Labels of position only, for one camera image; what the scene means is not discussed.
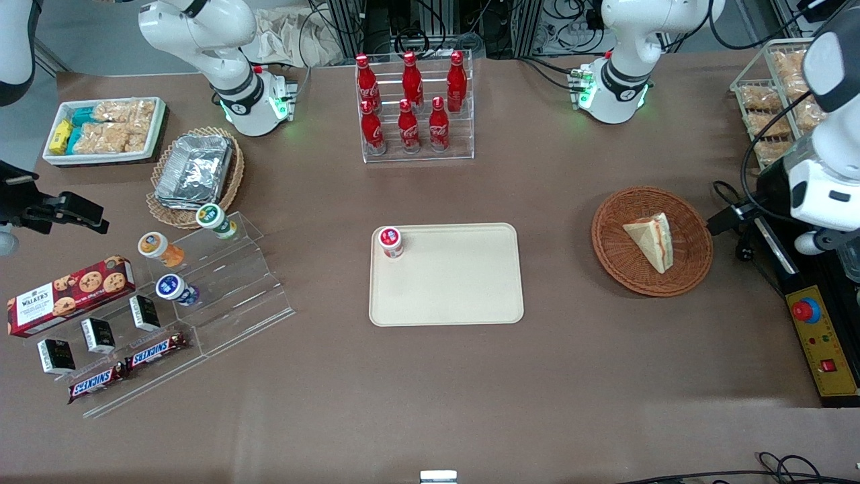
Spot black side platform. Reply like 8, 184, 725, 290
751, 202, 860, 409

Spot black aluminium frame rack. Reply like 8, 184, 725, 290
326, 0, 546, 60

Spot orange lid yogurt jar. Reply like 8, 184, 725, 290
138, 231, 185, 269

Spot light wicker basket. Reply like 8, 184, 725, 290
146, 126, 245, 230

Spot triangular sandwich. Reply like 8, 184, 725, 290
623, 212, 674, 274

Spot beige cloth bag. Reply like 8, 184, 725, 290
241, 8, 345, 68

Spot small black box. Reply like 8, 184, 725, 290
37, 338, 77, 375
129, 294, 162, 332
81, 317, 116, 354

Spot clear plastic container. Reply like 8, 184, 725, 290
836, 241, 860, 284

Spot yellow emergency stop control box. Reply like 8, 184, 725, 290
785, 286, 859, 399

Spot black floor cables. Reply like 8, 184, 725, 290
617, 452, 860, 484

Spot clear acrylic stepped snack stand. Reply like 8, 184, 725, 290
24, 290, 209, 419

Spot black cable with plug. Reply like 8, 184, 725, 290
712, 180, 788, 298

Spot white wire basket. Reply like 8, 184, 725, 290
730, 38, 837, 170

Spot blue lid yogurt jar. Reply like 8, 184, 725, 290
155, 274, 200, 307

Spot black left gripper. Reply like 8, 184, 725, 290
706, 159, 796, 237

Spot rice cracker snack pack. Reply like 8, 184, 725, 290
93, 99, 157, 126
72, 121, 150, 155

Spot bagged cracker pack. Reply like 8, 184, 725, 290
771, 50, 815, 95
793, 94, 828, 130
739, 84, 784, 112
746, 111, 791, 136
755, 138, 795, 167

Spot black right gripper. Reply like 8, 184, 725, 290
0, 160, 110, 235

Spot Snickers chocolate bar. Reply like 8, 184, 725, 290
124, 332, 190, 372
67, 363, 128, 405

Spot clear acrylic stepped jar stand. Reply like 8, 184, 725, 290
144, 211, 296, 358

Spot green lid yogurt jar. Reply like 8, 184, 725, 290
196, 203, 238, 241

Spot clear acrylic bottle rack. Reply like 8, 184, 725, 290
355, 50, 475, 164

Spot beige plastic tray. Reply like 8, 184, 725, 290
369, 223, 525, 327

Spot red Walkers cookie box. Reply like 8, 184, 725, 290
7, 255, 136, 338

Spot yellow snack packet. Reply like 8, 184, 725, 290
48, 119, 74, 156

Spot brown wicker basket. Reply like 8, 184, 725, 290
591, 186, 714, 298

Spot white rectangular snack tray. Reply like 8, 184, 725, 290
42, 96, 167, 167

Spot red cola bottle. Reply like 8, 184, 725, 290
402, 52, 424, 108
355, 54, 382, 112
447, 51, 468, 114
429, 96, 451, 153
398, 99, 421, 154
360, 99, 387, 156

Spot stacked foil containers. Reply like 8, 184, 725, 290
155, 134, 234, 208

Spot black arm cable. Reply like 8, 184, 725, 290
740, 90, 818, 224

